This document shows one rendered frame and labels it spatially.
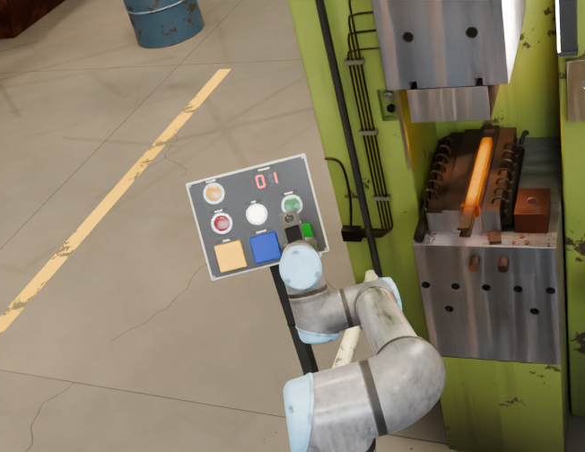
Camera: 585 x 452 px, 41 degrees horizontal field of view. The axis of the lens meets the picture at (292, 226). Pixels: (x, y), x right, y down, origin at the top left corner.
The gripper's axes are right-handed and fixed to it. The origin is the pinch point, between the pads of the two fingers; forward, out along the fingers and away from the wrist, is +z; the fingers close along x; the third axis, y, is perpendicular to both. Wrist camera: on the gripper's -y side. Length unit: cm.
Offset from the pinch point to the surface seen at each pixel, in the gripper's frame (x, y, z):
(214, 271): -25.4, 3.8, 11.0
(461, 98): 47, -25, -9
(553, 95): 83, -20, 36
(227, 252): -20.6, -0.5, 10.3
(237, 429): -44, 74, 86
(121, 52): -120, -136, 451
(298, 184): 3.1, -13.8, 11.1
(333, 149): 15.2, -20.5, 28.3
